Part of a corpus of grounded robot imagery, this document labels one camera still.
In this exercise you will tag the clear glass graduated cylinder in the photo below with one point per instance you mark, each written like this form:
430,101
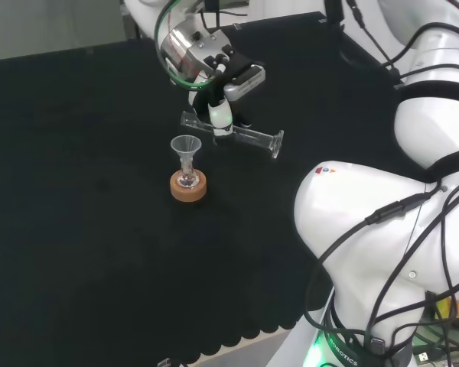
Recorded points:
252,134

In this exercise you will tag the small glass round-bottom flask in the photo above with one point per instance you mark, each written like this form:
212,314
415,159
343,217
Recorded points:
187,179

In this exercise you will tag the clear plastic funnel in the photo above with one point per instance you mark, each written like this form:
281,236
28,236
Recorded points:
186,146

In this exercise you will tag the black bench cloth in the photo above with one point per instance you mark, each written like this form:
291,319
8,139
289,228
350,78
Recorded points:
80,229

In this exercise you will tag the silver usb plug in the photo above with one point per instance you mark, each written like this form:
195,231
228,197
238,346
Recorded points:
423,356

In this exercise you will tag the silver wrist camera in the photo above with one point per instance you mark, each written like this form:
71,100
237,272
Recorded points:
245,81

